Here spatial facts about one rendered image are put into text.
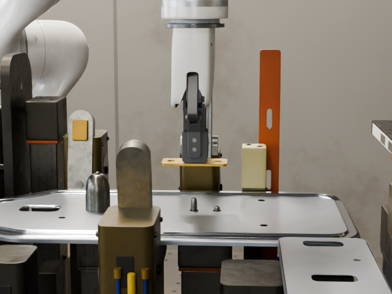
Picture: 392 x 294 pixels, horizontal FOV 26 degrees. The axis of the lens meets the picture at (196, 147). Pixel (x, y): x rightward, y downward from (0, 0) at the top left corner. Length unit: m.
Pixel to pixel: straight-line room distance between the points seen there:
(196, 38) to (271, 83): 0.23
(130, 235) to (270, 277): 0.16
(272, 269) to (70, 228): 0.25
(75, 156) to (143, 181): 0.35
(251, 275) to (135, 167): 0.17
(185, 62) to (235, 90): 2.49
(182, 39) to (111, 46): 2.56
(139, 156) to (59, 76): 0.76
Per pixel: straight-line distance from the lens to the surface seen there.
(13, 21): 1.57
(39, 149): 1.31
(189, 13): 1.03
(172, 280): 1.77
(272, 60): 1.23
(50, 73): 1.65
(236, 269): 0.94
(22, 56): 1.34
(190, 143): 1.07
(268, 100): 1.23
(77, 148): 1.26
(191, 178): 1.23
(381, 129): 1.64
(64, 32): 1.66
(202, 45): 1.03
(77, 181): 1.25
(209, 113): 1.22
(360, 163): 3.55
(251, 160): 1.20
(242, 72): 3.51
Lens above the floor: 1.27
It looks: 10 degrees down
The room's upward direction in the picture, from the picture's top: straight up
